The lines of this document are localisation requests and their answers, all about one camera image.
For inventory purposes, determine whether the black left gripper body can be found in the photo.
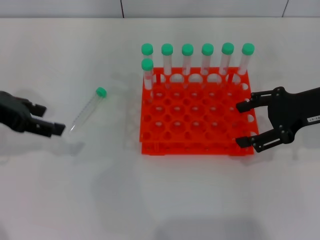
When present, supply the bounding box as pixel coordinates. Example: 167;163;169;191
0;91;39;134

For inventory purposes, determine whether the green-capped clear test tube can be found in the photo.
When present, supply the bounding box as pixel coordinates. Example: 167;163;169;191
68;86;108;136
161;43;174;90
219;42;235;88
201;43;215;88
232;42;255;88
181;43;195;90
141;58;155;105
141;42;154;63

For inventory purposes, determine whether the orange plastic test tube rack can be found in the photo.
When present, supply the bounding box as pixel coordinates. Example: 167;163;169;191
139;66;256;156

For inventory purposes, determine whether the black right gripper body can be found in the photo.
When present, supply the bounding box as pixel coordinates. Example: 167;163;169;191
267;86;320;145

